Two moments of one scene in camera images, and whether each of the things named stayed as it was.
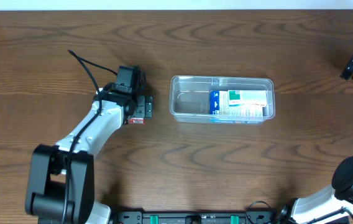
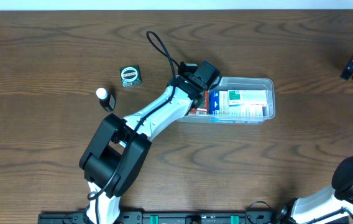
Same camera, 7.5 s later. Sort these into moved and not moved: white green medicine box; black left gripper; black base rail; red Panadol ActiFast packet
Moved: black left gripper; red Panadol ActiFast packet
Not moved: white green medicine box; black base rail
